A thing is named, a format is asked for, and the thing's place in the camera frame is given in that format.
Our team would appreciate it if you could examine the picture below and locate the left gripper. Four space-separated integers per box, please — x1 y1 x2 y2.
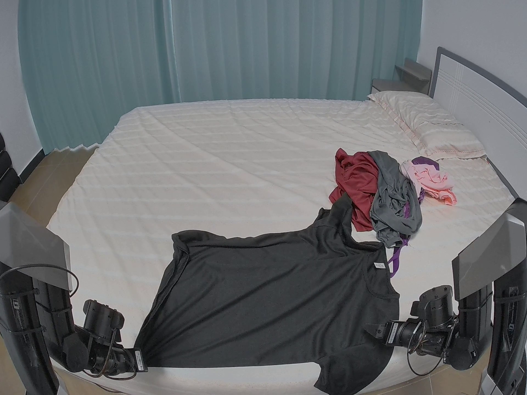
120 346 150 376

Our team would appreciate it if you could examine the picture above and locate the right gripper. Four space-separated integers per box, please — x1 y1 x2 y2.
379 320 411 348

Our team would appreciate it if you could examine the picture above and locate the black T-shirt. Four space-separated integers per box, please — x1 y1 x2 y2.
134 195 401 395

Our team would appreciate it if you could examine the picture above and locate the bed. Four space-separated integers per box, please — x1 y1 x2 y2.
45 47 527 395

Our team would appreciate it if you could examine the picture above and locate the grey garment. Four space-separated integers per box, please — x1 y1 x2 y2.
370 151 424 248

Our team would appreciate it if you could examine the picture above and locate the dark red garment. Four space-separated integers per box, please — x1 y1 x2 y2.
329 148 380 233

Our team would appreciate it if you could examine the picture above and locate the pink garment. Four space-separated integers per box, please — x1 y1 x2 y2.
400 159 458 206

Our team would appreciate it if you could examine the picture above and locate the purple garment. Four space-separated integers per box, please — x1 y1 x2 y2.
387 156 441 279

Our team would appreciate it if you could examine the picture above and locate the cream pillow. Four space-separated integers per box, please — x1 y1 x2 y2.
366 91 488 160

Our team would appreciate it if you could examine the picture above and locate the black chest of drawers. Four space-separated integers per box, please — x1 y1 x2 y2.
0 132 21 203

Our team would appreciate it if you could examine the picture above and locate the grey bedside table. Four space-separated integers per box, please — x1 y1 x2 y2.
371 58 432 95

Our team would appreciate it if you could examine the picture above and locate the blue-green curtain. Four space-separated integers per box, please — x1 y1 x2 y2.
169 0 424 102
18 0 183 156

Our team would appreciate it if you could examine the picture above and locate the black cable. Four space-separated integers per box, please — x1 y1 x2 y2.
0 264 80 295

